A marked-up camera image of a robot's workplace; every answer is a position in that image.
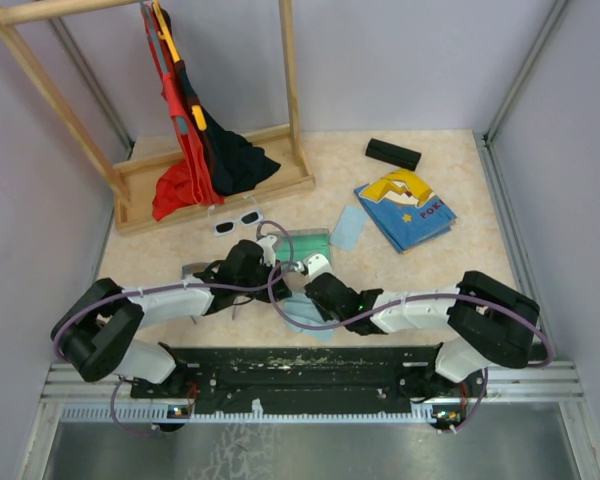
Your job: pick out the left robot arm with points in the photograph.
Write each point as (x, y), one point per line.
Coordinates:
(97, 335)

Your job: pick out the grey blue sunglasses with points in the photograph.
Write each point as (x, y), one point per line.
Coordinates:
(202, 270)

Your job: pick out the grey glasses case green lining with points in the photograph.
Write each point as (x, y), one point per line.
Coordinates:
(306, 242)

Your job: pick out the light blue lens cloth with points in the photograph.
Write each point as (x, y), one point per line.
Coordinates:
(348, 228)
(302, 310)

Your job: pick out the wooden clothes rack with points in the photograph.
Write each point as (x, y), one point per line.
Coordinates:
(133, 181)

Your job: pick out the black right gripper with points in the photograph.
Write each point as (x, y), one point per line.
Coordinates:
(326, 315)

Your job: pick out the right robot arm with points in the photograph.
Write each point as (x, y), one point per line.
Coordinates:
(493, 323)

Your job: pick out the grey red clothes hanger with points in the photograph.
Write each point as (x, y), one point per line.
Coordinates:
(164, 54)

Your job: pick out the yellow clothes hanger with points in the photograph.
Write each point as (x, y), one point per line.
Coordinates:
(192, 100)

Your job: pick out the red hanging garment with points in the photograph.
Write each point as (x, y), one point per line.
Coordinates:
(187, 182)

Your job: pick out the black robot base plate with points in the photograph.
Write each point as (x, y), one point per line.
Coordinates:
(297, 381)

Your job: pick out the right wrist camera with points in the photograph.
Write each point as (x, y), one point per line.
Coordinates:
(315, 265)

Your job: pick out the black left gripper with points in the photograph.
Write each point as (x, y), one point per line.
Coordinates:
(280, 290)

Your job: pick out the black hanging garment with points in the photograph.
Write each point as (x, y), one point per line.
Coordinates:
(235, 164)

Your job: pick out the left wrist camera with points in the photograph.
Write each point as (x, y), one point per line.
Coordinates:
(267, 243)

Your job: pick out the blue yellow folded cloth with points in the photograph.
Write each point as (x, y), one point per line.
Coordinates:
(405, 209)

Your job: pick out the black glasses case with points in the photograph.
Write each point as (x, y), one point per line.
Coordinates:
(393, 154)

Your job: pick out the light blue flat lens cloth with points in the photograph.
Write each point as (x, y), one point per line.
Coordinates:
(348, 228)

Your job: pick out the white sunglasses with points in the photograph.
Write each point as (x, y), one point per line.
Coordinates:
(250, 218)

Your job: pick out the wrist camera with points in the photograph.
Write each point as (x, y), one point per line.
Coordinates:
(315, 265)
(267, 243)

